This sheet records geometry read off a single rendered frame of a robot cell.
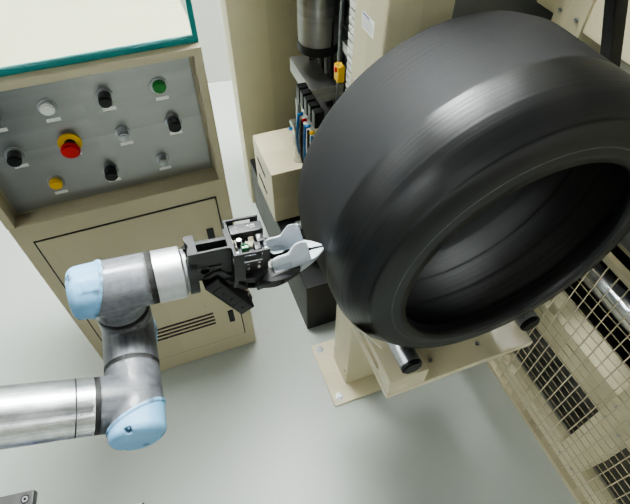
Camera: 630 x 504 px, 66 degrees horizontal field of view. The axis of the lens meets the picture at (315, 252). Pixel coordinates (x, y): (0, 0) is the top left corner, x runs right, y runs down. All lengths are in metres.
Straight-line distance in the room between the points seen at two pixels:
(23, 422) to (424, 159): 0.57
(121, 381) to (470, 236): 0.81
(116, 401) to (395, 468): 1.33
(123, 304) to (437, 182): 0.44
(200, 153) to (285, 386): 1.00
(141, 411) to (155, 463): 1.26
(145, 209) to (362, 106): 0.81
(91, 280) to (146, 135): 0.66
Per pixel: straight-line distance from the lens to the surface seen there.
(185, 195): 1.37
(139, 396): 0.70
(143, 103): 1.25
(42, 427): 0.70
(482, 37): 0.76
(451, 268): 1.15
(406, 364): 1.00
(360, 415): 1.93
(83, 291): 0.69
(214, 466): 1.90
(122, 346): 0.74
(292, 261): 0.74
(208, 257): 0.68
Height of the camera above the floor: 1.80
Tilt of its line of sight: 51 degrees down
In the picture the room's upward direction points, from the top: straight up
